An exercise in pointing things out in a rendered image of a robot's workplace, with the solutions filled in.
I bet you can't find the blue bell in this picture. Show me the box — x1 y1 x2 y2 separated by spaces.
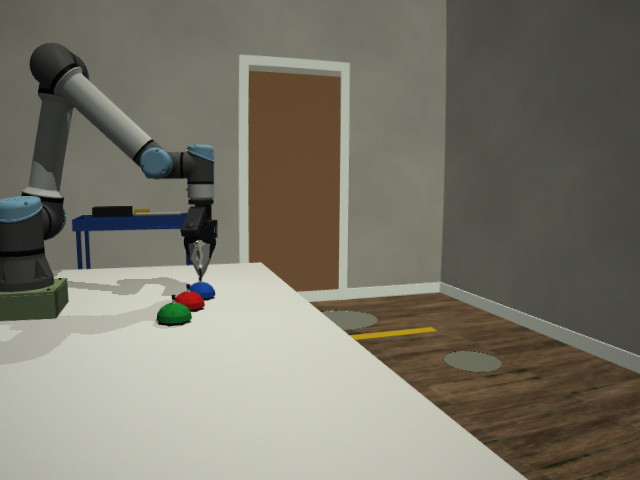
189 277 216 301

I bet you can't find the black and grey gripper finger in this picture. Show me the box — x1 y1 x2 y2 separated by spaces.
184 237 201 277
200 233 216 277

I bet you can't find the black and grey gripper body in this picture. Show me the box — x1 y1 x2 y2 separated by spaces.
188 199 217 243

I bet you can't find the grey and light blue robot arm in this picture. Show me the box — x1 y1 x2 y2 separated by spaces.
0 43 214 292

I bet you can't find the red dome bell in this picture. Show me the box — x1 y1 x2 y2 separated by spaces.
175 284 205 312

